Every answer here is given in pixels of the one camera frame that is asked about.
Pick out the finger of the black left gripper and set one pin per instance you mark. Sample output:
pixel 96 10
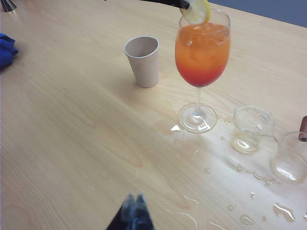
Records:
pixel 172 2

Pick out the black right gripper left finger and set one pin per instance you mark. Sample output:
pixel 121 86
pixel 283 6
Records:
pixel 123 216

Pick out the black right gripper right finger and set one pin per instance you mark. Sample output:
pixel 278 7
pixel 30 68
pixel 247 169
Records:
pixel 143 216

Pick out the yellow lemon slice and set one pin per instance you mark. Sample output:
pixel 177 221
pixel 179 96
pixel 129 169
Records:
pixel 197 13

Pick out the beige paper cup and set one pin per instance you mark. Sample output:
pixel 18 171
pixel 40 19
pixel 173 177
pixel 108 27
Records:
pixel 146 69

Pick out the wine glass with orange cocktail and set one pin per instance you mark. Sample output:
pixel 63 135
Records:
pixel 202 55

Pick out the silver metal jigger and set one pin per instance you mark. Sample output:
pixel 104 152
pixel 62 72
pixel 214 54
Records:
pixel 7 6

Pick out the blue cloth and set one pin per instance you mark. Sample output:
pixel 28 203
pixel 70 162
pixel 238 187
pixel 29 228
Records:
pixel 6 51

